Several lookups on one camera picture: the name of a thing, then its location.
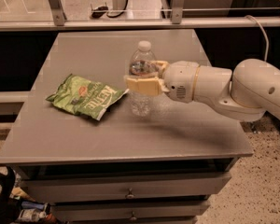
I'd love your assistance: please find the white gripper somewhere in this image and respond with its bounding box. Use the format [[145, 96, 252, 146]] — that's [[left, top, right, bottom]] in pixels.
[[124, 61, 200, 103]]

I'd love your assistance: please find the clear plastic water bottle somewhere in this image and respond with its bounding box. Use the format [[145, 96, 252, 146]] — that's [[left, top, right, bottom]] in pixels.
[[128, 40, 156, 117]]

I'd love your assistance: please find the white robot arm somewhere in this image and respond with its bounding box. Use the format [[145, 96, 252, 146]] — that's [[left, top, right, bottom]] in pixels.
[[124, 59, 280, 122]]

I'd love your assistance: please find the green jalapeno chip bag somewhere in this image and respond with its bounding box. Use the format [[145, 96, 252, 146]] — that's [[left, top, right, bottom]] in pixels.
[[46, 74, 128, 120]]

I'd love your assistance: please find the small bottle on floor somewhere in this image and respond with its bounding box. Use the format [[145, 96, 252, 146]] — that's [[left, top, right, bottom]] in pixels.
[[16, 209, 48, 223]]

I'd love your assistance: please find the black object behind glass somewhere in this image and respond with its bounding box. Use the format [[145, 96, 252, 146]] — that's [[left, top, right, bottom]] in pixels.
[[91, 4, 109, 19]]

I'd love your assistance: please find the grey drawer cabinet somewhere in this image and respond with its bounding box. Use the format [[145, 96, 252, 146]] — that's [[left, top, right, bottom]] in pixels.
[[0, 30, 252, 224]]

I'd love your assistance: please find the metal railing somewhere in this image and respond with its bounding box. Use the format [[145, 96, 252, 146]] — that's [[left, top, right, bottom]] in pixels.
[[0, 0, 280, 32]]

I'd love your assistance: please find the top drawer knob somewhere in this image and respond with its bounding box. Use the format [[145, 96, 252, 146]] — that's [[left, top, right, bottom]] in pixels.
[[125, 189, 135, 200]]

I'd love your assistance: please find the drawer knob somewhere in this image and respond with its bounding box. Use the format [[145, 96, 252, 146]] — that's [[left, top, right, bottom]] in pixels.
[[129, 213, 137, 221], [125, 189, 135, 200]]

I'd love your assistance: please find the lower drawer knob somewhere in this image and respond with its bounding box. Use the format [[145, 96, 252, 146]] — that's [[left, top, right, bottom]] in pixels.
[[129, 213, 137, 221]]

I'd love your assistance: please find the white cable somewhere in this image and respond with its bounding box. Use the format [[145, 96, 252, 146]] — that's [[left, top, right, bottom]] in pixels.
[[245, 14, 280, 75]]

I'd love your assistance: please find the black bag with strap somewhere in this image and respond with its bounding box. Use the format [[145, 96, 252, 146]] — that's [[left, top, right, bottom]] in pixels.
[[0, 167, 20, 224]]

